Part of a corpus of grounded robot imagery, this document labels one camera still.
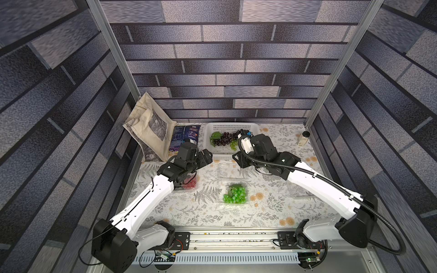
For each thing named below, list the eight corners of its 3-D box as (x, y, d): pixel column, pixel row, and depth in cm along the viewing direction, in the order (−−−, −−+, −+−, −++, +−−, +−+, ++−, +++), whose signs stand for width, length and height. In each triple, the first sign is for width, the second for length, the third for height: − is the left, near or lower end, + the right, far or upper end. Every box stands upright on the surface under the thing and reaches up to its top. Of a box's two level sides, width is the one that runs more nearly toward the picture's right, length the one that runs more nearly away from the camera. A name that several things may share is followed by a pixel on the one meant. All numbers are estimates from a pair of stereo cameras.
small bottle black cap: (298, 146, 110) (303, 137, 103) (296, 140, 114) (301, 131, 106) (305, 146, 110) (311, 137, 103) (303, 140, 114) (308, 131, 106)
